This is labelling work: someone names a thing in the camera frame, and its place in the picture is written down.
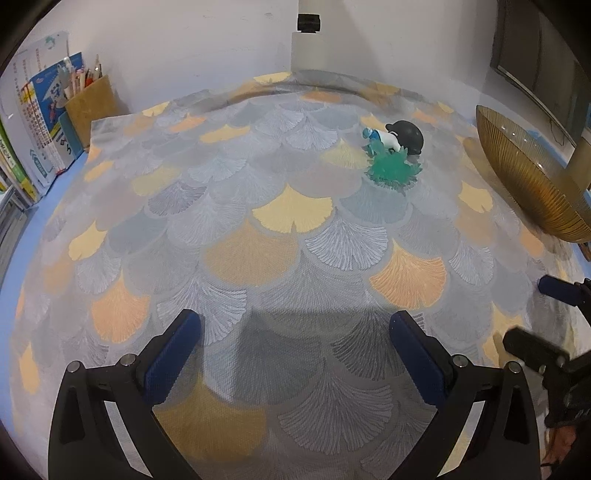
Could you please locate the amber ribbed glass bowl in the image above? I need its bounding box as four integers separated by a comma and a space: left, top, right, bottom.
476, 105, 590, 244

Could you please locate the patterned fan-motif table mat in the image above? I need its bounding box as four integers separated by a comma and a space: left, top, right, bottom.
7, 72, 590, 479

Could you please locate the wooden pen holder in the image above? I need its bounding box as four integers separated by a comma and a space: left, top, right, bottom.
66, 75, 127, 151

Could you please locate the blue white figurine toy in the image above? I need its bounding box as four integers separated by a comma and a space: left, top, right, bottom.
362, 127, 402, 152

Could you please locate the black monitor screen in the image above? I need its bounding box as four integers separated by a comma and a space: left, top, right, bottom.
491, 0, 590, 144

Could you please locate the upright books row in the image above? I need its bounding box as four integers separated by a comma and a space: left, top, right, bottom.
1, 31, 84, 204

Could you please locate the person right hand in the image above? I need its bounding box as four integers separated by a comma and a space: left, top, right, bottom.
542, 425, 577, 467

